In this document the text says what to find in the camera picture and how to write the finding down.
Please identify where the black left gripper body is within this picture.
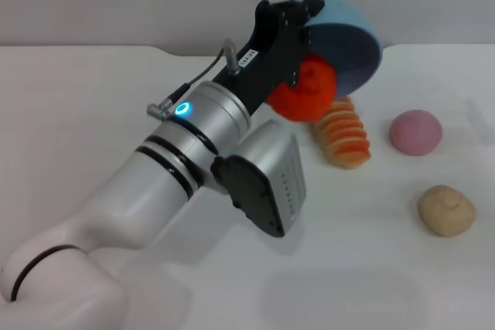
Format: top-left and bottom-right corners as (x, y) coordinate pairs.
(213, 0), (312, 115)

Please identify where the blue plastic bowl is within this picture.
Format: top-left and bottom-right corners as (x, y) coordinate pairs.
(297, 0), (384, 98)

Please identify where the orange plush toy fruit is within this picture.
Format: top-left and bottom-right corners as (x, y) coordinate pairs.
(267, 55), (337, 123)

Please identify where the orange striped bread roll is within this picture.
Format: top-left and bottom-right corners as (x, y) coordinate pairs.
(312, 95), (373, 171)

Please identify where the pink round bun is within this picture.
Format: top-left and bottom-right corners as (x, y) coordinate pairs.
(388, 109), (443, 157)

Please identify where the beige round bun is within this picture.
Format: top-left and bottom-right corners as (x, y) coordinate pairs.
(417, 185), (476, 237)

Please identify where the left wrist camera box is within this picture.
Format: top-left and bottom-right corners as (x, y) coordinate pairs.
(210, 118), (308, 239)

